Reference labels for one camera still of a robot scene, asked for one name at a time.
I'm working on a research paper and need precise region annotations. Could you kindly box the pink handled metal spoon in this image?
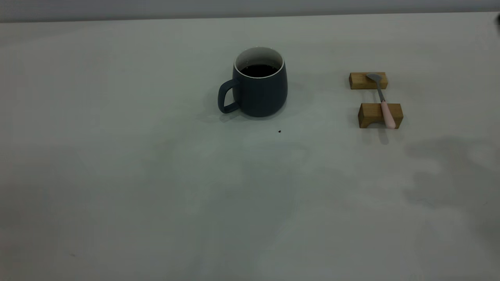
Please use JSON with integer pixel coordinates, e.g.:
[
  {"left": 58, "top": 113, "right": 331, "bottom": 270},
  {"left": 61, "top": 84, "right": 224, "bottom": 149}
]
[{"left": 366, "top": 73, "right": 396, "bottom": 130}]

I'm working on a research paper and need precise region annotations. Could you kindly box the dark grey coffee mug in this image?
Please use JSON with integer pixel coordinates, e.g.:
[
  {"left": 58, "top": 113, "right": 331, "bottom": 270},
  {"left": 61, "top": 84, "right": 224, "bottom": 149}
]
[{"left": 218, "top": 47, "right": 288, "bottom": 118}]

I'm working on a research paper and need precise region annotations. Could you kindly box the arched wooden block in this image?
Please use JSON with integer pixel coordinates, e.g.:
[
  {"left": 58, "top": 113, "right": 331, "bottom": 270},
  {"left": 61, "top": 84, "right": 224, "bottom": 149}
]
[{"left": 358, "top": 103, "right": 404, "bottom": 129}]

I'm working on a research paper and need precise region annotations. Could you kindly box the flat wooden block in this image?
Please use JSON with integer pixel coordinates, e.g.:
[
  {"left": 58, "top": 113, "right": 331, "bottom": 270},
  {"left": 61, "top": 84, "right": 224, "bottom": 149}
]
[{"left": 349, "top": 72, "right": 388, "bottom": 90}]

